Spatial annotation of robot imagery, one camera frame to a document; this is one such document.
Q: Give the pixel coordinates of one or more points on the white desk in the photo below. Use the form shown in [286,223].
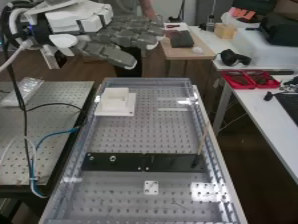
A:
[266,123]

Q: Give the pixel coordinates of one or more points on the small white square mount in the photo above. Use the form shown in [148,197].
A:
[150,187]

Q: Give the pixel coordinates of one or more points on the small beige box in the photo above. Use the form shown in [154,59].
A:
[225,30]

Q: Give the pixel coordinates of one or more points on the clear box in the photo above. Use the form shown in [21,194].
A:
[213,146]

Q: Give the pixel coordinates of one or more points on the wooden desk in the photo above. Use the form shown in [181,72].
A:
[186,63]

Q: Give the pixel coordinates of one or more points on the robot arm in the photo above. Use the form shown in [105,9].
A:
[34,25]

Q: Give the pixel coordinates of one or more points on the large steel hex nut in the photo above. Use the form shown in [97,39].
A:
[113,159]

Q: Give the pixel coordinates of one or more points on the person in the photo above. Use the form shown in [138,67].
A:
[130,61]

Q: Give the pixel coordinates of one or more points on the black plate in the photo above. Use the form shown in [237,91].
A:
[167,163]

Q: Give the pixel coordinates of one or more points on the black bag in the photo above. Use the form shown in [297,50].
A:
[279,31]

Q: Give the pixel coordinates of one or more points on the small white box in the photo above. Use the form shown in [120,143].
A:
[114,100]

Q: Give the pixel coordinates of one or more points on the black headset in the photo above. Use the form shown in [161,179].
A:
[234,57]

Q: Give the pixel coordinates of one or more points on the red tray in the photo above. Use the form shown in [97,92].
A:
[265,78]
[238,80]

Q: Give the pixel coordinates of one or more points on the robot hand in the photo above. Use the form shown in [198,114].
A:
[120,33]

